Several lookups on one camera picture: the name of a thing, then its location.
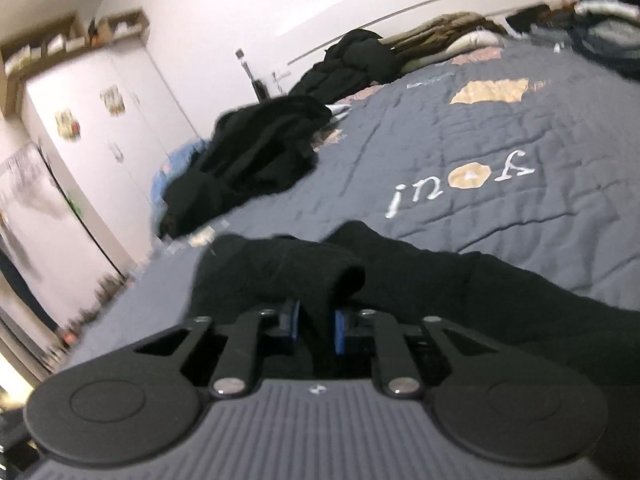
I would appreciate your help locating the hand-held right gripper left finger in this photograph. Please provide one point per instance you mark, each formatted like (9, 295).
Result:
(295, 327)

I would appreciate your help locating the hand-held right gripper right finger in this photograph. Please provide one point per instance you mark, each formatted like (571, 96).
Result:
(341, 332)

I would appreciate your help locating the black fleece-lined jacket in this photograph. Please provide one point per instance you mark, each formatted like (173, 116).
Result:
(450, 300)

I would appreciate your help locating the pile of black clothes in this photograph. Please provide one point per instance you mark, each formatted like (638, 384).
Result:
(255, 155)

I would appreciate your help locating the black clothes rack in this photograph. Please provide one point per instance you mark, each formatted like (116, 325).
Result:
(85, 215)

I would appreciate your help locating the stack of beige folded clothes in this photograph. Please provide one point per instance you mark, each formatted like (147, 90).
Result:
(440, 27)

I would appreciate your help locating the row of folded clothes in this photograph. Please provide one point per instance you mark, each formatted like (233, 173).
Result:
(585, 25)

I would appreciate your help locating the row of shoes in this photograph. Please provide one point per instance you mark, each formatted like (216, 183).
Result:
(95, 310)

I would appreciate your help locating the black hairbrush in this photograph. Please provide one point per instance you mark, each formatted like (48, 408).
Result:
(260, 89)

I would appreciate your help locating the grey printed quilt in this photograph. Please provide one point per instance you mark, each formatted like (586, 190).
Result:
(500, 135)

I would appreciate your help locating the white wardrobe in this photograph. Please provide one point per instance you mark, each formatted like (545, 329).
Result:
(100, 160)

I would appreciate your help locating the black puffy coat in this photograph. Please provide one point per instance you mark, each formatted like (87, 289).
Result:
(355, 60)

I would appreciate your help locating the colourful wardrobe sticker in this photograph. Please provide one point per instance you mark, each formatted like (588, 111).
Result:
(67, 125)
(112, 99)

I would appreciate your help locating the bunch of pink hangers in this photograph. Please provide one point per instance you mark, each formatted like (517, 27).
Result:
(20, 172)

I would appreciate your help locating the white pillow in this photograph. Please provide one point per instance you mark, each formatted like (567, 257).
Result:
(475, 40)

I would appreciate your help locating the white bed headboard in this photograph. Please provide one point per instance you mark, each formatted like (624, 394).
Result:
(400, 5)

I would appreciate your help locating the small cardboard box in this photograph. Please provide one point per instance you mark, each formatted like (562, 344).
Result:
(122, 25)

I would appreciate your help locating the long cardboard box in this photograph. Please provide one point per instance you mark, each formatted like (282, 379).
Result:
(35, 55)

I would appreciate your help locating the black wall switch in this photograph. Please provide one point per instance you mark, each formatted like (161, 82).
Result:
(241, 54)

